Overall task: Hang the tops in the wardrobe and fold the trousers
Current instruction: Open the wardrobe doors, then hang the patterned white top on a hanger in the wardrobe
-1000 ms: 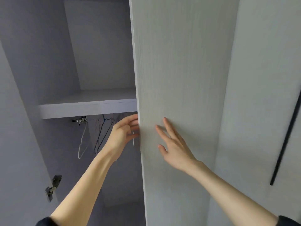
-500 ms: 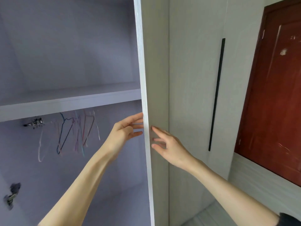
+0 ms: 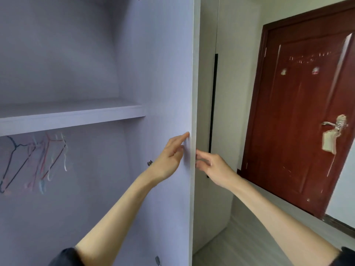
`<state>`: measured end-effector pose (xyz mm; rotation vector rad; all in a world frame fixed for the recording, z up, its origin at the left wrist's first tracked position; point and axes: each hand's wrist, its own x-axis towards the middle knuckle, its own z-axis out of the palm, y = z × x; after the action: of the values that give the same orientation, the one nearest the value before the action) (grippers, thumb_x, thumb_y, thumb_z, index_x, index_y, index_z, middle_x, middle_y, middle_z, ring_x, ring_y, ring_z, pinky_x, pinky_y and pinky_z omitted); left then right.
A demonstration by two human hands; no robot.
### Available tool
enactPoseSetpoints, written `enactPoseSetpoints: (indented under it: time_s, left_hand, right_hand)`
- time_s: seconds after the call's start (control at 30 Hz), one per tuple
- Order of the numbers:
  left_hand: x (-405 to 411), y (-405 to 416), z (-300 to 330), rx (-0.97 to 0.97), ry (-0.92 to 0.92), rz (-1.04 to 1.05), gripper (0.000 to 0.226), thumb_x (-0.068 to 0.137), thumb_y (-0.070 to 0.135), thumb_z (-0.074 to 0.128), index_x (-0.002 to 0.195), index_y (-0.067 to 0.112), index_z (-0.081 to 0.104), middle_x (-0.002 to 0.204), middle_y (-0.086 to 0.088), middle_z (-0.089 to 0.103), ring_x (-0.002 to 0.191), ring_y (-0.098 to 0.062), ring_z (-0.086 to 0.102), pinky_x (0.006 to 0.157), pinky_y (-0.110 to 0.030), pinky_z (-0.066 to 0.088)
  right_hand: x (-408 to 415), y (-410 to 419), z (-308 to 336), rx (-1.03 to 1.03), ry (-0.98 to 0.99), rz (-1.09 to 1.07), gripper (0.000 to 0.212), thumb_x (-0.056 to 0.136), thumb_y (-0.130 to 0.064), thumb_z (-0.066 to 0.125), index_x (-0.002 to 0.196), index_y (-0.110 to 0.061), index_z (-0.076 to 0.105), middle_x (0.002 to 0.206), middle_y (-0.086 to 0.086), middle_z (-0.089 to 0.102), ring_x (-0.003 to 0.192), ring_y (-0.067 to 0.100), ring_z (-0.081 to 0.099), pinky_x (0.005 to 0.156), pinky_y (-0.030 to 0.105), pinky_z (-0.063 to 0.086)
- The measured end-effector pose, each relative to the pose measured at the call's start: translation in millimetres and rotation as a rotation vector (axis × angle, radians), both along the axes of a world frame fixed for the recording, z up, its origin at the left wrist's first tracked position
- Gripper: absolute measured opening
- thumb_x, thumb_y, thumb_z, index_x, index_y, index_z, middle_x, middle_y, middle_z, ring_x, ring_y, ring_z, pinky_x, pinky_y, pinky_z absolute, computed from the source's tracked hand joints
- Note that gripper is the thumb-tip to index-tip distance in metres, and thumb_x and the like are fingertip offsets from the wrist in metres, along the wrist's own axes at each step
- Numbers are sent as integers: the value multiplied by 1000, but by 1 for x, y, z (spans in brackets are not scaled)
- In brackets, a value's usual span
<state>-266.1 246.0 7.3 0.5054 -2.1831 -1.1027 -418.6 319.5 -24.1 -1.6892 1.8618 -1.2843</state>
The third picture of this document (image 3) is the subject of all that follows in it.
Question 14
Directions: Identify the person's black right sleeve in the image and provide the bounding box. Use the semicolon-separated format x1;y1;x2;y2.
330;246;355;266

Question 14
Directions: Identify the person's right forearm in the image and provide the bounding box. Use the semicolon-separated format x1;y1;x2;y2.
230;177;340;266

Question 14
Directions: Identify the person's black sleeve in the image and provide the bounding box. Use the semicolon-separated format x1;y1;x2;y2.
330;246;355;266
49;248;85;266

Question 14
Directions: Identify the person's left forearm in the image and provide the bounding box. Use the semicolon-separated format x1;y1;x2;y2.
75;171;159;266

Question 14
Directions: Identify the bunch of coloured wire hangers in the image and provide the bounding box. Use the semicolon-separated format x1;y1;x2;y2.
0;133;69;195

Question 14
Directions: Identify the black door handle strip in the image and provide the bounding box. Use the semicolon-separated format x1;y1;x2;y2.
208;52;219;154

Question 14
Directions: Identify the person's left hand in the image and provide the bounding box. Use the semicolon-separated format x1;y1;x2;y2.
145;132;190;185

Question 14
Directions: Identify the person's right hand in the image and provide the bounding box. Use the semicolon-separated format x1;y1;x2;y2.
195;150;240;191

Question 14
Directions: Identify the red wooden room door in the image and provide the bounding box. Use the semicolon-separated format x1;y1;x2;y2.
241;0;355;221

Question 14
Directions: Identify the silver door handle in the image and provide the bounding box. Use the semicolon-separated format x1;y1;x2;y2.
322;114;348;155

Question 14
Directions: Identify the grey wooden wardrobe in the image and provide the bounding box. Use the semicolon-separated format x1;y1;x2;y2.
0;0;263;266

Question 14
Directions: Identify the person's black left sleeve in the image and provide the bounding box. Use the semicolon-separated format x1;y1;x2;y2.
49;248;85;266

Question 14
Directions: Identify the grey wardrobe shelf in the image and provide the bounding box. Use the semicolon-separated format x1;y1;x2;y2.
0;97;148;137

